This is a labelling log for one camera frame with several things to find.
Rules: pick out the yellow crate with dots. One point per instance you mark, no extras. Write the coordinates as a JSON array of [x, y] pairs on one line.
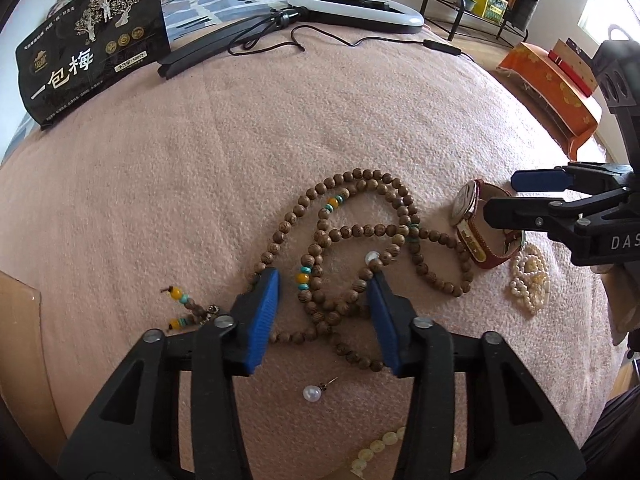
[[487, 0]]

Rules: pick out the red slim box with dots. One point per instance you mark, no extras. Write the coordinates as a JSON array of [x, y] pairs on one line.
[[570, 71]]

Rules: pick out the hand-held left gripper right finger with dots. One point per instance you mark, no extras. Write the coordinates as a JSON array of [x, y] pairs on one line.
[[385, 325]]

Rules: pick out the orange patterned box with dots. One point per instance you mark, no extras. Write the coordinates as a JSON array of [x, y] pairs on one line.
[[550, 90]]

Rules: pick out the black folded tripod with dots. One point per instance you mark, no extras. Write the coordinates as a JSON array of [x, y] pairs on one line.
[[200, 52]]

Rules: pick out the dark striped clothing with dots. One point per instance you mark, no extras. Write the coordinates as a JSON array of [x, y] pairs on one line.
[[615, 435]]

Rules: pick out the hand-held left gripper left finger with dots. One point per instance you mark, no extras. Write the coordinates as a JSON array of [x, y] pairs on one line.
[[260, 320]]

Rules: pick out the cardboard box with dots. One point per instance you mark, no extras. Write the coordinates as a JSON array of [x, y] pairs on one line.
[[15, 320]]

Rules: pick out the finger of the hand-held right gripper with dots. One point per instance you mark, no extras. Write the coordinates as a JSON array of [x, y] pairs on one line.
[[540, 180], [515, 212]]

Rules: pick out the black snack bag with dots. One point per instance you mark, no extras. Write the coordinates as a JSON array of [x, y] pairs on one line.
[[90, 35]]

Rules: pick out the window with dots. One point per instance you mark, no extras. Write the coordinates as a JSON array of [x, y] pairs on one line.
[[597, 5]]

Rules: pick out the pink blanket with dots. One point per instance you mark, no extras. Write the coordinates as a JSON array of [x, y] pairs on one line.
[[150, 185]]

